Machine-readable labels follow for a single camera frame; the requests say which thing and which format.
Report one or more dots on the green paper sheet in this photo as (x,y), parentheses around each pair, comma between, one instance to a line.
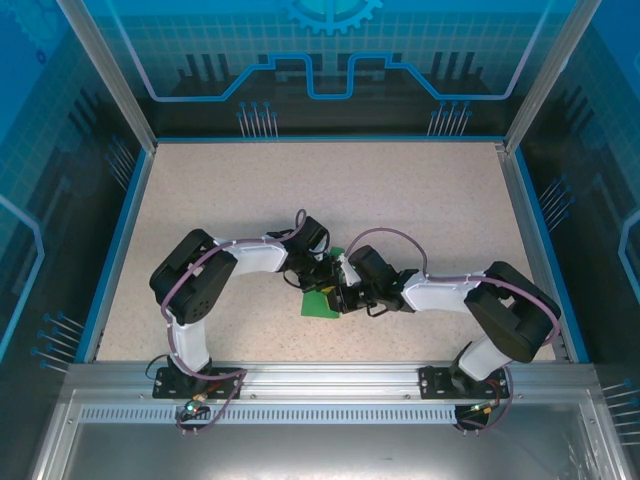
(315,306)

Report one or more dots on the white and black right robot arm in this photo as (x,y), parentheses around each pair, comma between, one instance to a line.
(440,295)

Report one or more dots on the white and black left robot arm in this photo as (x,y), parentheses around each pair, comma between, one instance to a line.
(250,257)

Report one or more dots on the steel bottom panel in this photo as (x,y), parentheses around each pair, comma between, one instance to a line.
(325,450)

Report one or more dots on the aluminium front rail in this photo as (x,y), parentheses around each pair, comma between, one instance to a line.
(325,380)

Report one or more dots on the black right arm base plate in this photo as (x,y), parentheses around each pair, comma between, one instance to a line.
(431,382)

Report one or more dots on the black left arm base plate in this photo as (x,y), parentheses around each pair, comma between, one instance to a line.
(227,382)

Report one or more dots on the aluminium side rail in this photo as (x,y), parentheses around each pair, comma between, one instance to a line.
(532,240)
(123,250)

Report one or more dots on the aluminium frame post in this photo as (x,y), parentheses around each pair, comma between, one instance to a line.
(550,75)
(116,85)

